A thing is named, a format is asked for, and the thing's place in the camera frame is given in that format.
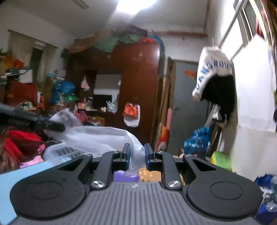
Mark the dark red wooden wardrobe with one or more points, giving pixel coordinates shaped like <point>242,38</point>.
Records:
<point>135,69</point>

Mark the white bag blue letters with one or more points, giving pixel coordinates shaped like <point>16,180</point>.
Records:
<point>212,62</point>

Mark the blue plastic bag right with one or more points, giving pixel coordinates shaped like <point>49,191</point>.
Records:
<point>199,142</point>

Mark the white plastic basket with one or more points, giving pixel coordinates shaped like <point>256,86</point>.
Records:
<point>60,152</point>

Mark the black hanging garment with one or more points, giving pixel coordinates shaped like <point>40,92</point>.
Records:
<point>220,90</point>

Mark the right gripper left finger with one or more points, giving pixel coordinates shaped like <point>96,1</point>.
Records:
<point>110,162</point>

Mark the clear plastic bag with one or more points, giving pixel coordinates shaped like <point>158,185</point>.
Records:
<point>96,140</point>

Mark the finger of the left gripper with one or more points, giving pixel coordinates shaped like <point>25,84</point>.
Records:
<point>49,125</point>

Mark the blue white sack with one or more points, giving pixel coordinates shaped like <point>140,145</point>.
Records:
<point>267,210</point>

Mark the grey door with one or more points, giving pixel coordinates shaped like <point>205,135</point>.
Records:
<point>187,115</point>

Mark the purple tissue pack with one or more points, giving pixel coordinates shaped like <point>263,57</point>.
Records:
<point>125,176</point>

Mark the orange white hanging bag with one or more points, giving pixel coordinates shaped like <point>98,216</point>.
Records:
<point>131,115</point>

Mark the beige curtain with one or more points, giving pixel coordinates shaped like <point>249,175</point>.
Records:
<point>21,47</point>

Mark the green cloth on wardrobe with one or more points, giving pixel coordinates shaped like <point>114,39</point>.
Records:
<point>108,44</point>

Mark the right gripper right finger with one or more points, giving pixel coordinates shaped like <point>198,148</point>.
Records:
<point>164,163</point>

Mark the blue plastic bags pile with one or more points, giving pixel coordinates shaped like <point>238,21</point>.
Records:
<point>64,89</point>

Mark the green yellow bag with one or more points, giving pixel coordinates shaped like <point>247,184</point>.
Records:
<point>221,160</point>

